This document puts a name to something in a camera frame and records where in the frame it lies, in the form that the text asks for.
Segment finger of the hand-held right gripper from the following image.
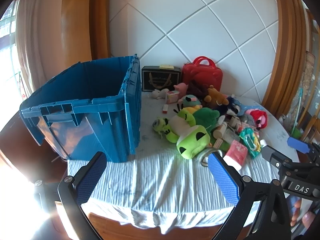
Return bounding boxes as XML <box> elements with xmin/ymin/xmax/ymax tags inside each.
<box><xmin>261</xmin><ymin>145</ymin><xmax>293</xmax><ymax>172</ymax></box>
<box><xmin>287</xmin><ymin>136</ymin><xmax>320</xmax><ymax>163</ymax></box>

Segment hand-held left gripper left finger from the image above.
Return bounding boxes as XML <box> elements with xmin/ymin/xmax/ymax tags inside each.
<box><xmin>34</xmin><ymin>151</ymin><xmax>108</xmax><ymax>240</ymax></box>

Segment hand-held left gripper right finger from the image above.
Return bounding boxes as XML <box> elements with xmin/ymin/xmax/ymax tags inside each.
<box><xmin>207</xmin><ymin>152</ymin><xmax>292</xmax><ymax>240</ymax></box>

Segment metal clamp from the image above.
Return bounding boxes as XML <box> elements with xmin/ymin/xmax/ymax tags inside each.
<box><xmin>197</xmin><ymin>149</ymin><xmax>223</xmax><ymax>167</ymax></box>

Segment pink packet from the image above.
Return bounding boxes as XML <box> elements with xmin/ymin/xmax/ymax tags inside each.
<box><xmin>222</xmin><ymin>140</ymin><xmax>248</xmax><ymax>171</ymax></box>

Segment large green frog plush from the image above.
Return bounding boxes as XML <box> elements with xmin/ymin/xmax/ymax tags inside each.
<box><xmin>164</xmin><ymin>104</ymin><xmax>212</xmax><ymax>160</ymax></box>

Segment blue plastic crate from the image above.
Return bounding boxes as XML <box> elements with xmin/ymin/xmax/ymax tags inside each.
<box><xmin>19</xmin><ymin>54</ymin><xmax>143</xmax><ymax>163</ymax></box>

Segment small green one-eyed monster plush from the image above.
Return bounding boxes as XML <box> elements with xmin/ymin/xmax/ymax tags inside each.
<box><xmin>152</xmin><ymin>117</ymin><xmax>169</xmax><ymax>134</ymax></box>

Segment person's right hand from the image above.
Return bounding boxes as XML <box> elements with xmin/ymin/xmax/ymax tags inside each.
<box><xmin>287</xmin><ymin>196</ymin><xmax>320</xmax><ymax>228</ymax></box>

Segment wooden chair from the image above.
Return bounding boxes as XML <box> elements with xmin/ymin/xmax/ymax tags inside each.
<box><xmin>301</xmin><ymin>115</ymin><xmax>320</xmax><ymax>143</ymax></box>

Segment green packet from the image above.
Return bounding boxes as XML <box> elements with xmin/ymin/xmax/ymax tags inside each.
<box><xmin>239</xmin><ymin>127</ymin><xmax>262</xmax><ymax>159</ymax></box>

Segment red flamingo plush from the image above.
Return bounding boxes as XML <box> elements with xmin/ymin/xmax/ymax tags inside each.
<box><xmin>250</xmin><ymin>109</ymin><xmax>268</xmax><ymax>130</ymax></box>

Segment grey plush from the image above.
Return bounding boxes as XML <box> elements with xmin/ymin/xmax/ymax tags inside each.
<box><xmin>241</xmin><ymin>114</ymin><xmax>255</xmax><ymax>126</ymax></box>

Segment green dinosaur plush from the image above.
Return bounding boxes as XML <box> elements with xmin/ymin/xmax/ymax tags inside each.
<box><xmin>194</xmin><ymin>107</ymin><xmax>221</xmax><ymax>133</ymax></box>

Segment brown bear plush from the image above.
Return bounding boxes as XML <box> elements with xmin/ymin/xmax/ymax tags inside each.
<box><xmin>204</xmin><ymin>85</ymin><xmax>229</xmax><ymax>106</ymax></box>

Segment teal and pink plush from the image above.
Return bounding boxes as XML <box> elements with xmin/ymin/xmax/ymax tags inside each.
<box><xmin>178</xmin><ymin>94</ymin><xmax>202</xmax><ymax>109</ymax></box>

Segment dark brown plush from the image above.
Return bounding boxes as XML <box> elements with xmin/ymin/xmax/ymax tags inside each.
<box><xmin>189</xmin><ymin>80</ymin><xmax>208</xmax><ymax>97</ymax></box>

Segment small pink box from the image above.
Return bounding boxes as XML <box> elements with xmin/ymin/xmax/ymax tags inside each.
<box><xmin>165</xmin><ymin>91</ymin><xmax>180</xmax><ymax>104</ymax></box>

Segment pink pig plush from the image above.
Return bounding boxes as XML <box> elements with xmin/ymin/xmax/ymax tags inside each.
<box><xmin>174</xmin><ymin>82</ymin><xmax>189</xmax><ymax>95</ymax></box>

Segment small white plush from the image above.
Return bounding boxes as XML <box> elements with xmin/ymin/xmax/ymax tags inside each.
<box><xmin>152</xmin><ymin>88</ymin><xmax>170</xmax><ymax>101</ymax></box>

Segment red toy suitcase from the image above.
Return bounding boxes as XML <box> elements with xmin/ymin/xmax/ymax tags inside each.
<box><xmin>181</xmin><ymin>56</ymin><xmax>223</xmax><ymax>92</ymax></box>

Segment black box with gold print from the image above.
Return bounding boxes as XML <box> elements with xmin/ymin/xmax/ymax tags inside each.
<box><xmin>142</xmin><ymin>66</ymin><xmax>182</xmax><ymax>92</ymax></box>

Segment pale curtain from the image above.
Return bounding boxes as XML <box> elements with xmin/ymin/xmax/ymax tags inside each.
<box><xmin>14</xmin><ymin>0</ymin><xmax>68</xmax><ymax>98</ymax></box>

